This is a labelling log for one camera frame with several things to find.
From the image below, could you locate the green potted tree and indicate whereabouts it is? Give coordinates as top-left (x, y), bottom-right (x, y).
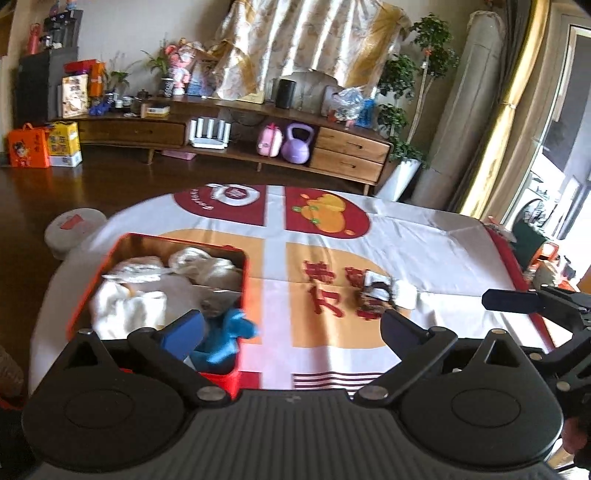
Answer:
top-left (375, 13), bottom-right (461, 163)

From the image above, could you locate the cream cloth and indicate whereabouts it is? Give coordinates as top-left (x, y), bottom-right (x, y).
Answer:
top-left (167, 246), bottom-right (244, 292)

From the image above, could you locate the yellow carton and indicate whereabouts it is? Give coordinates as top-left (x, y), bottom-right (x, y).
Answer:
top-left (45, 120), bottom-right (84, 168)

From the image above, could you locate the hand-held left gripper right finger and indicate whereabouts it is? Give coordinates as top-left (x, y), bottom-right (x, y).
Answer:
top-left (353, 308), bottom-right (523, 407)

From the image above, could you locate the white towel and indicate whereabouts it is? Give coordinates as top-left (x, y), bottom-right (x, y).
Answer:
top-left (89, 278), bottom-right (168, 341)

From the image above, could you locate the purple kettlebell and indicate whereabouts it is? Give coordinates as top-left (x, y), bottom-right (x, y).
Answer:
top-left (280, 122), bottom-right (316, 165)

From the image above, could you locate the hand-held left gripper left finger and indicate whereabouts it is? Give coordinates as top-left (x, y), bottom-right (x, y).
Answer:
top-left (64, 310), bottom-right (232, 408)

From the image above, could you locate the white planter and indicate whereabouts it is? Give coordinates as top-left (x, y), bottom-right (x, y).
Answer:
top-left (375, 158), bottom-right (424, 202)

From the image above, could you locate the red tin box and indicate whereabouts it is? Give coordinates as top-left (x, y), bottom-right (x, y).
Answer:
top-left (66, 232), bottom-right (251, 401)

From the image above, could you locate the white router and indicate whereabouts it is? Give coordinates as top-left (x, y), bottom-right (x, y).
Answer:
top-left (188, 117), bottom-right (232, 150)

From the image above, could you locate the wooden media cabinet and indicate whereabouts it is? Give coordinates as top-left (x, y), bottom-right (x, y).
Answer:
top-left (73, 96), bottom-right (394, 195)

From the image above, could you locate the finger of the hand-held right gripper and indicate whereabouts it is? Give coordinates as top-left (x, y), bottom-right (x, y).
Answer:
top-left (481, 285), bottom-right (591, 334)
top-left (521, 329), bottom-right (591, 418)

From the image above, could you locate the rolled beige mat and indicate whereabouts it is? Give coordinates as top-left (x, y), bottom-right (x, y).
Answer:
top-left (410, 11), bottom-right (509, 212)

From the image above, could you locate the white round lid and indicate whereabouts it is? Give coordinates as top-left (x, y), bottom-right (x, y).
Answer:
top-left (43, 207), bottom-right (108, 260)

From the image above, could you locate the orange gift box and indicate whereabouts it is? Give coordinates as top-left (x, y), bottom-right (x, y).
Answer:
top-left (6, 123), bottom-right (52, 169)

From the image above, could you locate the small potted plant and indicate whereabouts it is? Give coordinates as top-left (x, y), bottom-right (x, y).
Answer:
top-left (105, 68), bottom-right (131, 101)
top-left (140, 47), bottom-right (175, 99)

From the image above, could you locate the printed tablecloth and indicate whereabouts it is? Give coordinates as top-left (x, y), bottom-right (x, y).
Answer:
top-left (28, 184), bottom-right (557, 393)

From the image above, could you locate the tall black cabinet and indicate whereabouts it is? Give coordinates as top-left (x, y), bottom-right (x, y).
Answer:
top-left (15, 45), bottom-right (80, 128)

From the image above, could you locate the brown white snack box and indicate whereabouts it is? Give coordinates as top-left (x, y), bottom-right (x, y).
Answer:
top-left (61, 73), bottom-right (90, 119)

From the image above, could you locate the black cylinder speaker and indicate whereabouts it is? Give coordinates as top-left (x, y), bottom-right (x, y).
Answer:
top-left (275, 78), bottom-right (297, 110)

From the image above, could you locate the person's right hand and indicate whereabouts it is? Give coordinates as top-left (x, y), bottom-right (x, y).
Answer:
top-left (560, 416), bottom-right (589, 456)

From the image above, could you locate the gold curtain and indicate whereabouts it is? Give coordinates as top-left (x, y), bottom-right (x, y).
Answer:
top-left (456, 0), bottom-right (551, 219)

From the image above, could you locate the patterned gold white cloth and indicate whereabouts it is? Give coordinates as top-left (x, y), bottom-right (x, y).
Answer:
top-left (209, 0), bottom-right (413, 101)

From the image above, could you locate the pink toy case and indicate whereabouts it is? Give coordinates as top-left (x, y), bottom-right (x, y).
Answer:
top-left (256, 122), bottom-right (284, 158)

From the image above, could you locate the blue picture card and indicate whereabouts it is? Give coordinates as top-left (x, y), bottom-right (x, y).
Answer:
top-left (187, 59), bottom-right (216, 97)

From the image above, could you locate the blue sock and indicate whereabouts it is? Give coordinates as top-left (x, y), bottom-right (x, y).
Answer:
top-left (191, 308), bottom-right (260, 374)

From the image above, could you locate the pink doll bouquet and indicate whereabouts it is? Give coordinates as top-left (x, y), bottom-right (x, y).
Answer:
top-left (163, 43), bottom-right (195, 96)

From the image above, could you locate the clear plastic bag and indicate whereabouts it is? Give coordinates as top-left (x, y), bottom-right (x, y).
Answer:
top-left (328, 86), bottom-right (366, 123)

